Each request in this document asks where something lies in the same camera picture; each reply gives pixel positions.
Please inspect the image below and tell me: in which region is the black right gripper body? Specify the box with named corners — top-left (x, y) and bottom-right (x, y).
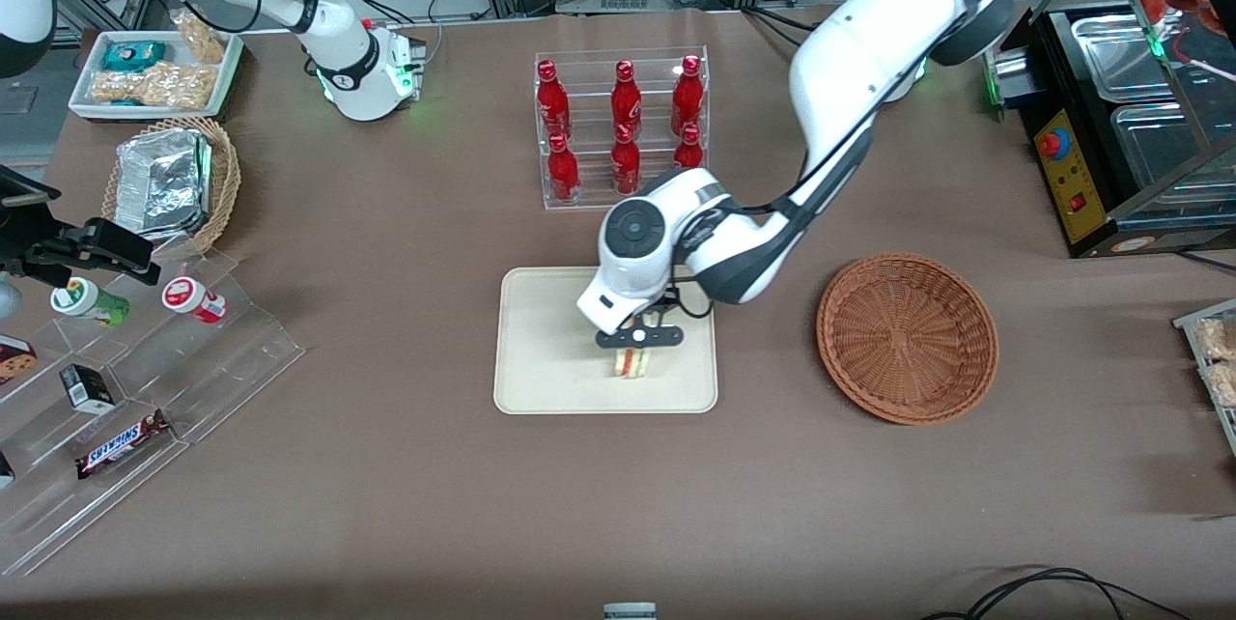
top-left (0, 166), bottom-right (88, 279)

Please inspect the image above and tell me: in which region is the cream plastic tray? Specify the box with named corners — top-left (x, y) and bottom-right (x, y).
top-left (493, 265), bottom-right (719, 415)

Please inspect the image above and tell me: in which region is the small tan wicker basket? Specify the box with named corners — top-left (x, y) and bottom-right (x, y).
top-left (101, 116), bottom-right (242, 260)

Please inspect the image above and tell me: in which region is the white rectangular snack tray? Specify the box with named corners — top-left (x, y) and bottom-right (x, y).
top-left (68, 29), bottom-right (244, 123)

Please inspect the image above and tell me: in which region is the large brown wicker basket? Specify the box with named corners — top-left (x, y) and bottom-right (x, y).
top-left (816, 253), bottom-right (1000, 426)

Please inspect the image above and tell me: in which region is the green label drink bottle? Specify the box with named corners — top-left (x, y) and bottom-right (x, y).
top-left (50, 277), bottom-right (131, 328)

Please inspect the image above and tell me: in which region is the silver foil wrapped package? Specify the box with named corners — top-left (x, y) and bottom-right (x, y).
top-left (114, 129), bottom-right (213, 240)

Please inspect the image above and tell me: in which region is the red label drink bottle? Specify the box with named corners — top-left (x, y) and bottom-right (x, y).
top-left (161, 277), bottom-right (230, 324)

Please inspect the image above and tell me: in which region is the clear acrylic bottle rack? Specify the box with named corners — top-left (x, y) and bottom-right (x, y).
top-left (534, 45), bottom-right (711, 211)

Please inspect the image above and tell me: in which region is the small black carton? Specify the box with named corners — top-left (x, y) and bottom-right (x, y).
top-left (60, 364), bottom-right (117, 415)

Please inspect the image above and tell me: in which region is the cookie box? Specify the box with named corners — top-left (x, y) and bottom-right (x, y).
top-left (0, 335), bottom-right (40, 387)

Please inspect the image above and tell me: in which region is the red cola bottle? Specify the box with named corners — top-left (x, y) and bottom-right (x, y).
top-left (610, 124), bottom-right (642, 197)
top-left (547, 132), bottom-right (581, 206)
top-left (610, 60), bottom-right (643, 138)
top-left (673, 123), bottom-right (705, 172)
top-left (671, 55), bottom-right (704, 134)
top-left (536, 59), bottom-right (572, 140)

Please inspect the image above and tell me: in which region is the clear acrylic step display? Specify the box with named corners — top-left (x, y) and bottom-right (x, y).
top-left (0, 248), bottom-right (308, 578)

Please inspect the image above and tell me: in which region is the large clear peanut snack bag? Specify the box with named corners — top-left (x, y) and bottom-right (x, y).
top-left (90, 62), bottom-right (216, 111)

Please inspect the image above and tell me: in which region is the Snickers chocolate bar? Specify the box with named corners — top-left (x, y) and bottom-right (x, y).
top-left (75, 409), bottom-right (173, 481)

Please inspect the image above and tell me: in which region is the teal snack packet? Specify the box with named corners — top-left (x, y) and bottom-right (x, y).
top-left (101, 41), bottom-right (167, 73)

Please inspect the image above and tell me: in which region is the small clear peanut snack bag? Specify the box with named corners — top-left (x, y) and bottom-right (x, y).
top-left (172, 10), bottom-right (229, 65)

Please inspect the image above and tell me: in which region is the black food warmer appliance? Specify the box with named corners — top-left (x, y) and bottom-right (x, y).
top-left (980, 0), bottom-right (1236, 260)

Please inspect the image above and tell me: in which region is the stainless steel pan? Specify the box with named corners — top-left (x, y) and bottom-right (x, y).
top-left (1070, 12), bottom-right (1196, 105)
top-left (1110, 102), bottom-right (1236, 208)

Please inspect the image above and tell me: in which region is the black floor cable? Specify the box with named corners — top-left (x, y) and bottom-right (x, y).
top-left (922, 566), bottom-right (1194, 620)

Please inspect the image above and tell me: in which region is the white wire rack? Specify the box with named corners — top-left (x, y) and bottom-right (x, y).
top-left (1173, 298), bottom-right (1236, 457)

